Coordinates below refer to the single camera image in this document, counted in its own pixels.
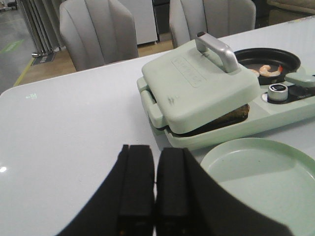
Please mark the white bread slice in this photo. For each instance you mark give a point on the white bread slice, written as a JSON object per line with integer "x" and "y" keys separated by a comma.
{"x": 240, "y": 113}

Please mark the grey upholstered chair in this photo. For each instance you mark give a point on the grey upholstered chair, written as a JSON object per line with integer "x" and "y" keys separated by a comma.
{"x": 97, "y": 32}
{"x": 218, "y": 18}

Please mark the black round frying pan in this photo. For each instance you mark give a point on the black round frying pan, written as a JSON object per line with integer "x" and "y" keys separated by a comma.
{"x": 254, "y": 58}

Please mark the mint green breakfast maker base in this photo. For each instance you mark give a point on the mint green breakfast maker base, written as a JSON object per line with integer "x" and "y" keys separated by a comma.
{"x": 263, "y": 116}

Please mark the white cabinet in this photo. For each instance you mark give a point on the white cabinet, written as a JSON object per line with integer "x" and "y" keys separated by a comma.
{"x": 142, "y": 11}

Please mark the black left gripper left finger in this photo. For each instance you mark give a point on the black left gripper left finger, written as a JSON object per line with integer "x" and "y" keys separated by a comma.
{"x": 123, "y": 205}

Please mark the orange cooked shrimp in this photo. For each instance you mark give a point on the orange cooked shrimp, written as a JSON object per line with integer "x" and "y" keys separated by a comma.
{"x": 265, "y": 71}

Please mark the mint green divided plate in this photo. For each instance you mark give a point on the mint green divided plate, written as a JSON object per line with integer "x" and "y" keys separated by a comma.
{"x": 273, "y": 178}

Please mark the right grey upholstered chair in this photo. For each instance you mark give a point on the right grey upholstered chair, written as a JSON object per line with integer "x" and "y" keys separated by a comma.
{"x": 218, "y": 18}

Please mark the mint green sandwich maker lid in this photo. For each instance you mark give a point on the mint green sandwich maker lid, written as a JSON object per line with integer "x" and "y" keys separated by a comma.
{"x": 194, "y": 84}

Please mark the left silver control knob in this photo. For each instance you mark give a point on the left silver control knob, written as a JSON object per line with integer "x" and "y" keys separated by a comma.
{"x": 277, "y": 92}

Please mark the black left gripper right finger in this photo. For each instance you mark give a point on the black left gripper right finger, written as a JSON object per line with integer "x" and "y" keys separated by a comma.
{"x": 191, "y": 203}

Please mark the left grey upholstered chair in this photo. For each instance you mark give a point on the left grey upholstered chair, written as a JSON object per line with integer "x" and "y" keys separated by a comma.
{"x": 97, "y": 32}

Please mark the metal barrier post base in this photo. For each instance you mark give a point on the metal barrier post base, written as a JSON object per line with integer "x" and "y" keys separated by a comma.
{"x": 41, "y": 53}

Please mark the beige cushion at right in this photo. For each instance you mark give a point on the beige cushion at right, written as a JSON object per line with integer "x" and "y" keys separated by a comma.
{"x": 306, "y": 6}

